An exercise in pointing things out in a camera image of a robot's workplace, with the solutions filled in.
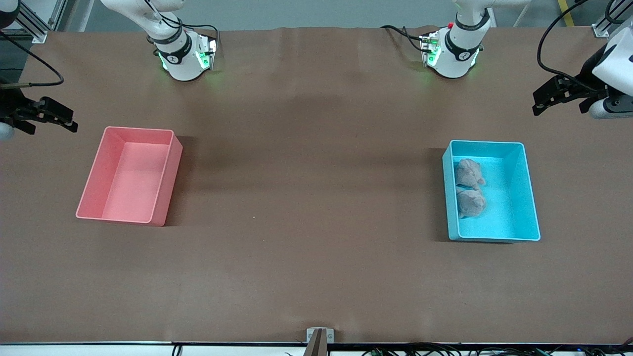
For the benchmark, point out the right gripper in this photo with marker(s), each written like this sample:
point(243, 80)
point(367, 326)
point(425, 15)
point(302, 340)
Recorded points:
point(11, 106)

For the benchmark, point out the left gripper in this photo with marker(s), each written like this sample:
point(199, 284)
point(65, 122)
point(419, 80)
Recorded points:
point(588, 75)

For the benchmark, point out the grey plush toy white face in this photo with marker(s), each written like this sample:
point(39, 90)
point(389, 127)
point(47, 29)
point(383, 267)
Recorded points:
point(467, 173)

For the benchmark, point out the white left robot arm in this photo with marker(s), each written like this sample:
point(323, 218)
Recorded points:
point(455, 54)

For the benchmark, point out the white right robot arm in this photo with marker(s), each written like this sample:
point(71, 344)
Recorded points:
point(180, 62)

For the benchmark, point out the pink plastic box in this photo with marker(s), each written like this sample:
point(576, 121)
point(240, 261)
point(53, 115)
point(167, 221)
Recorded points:
point(128, 188)

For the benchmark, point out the blue plastic box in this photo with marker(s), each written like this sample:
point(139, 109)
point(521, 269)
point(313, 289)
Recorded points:
point(504, 212)

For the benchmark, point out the aluminium frame profile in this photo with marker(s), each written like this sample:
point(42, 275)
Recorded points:
point(37, 27)
point(601, 27)

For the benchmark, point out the grey metal bracket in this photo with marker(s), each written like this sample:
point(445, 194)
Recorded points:
point(330, 336)

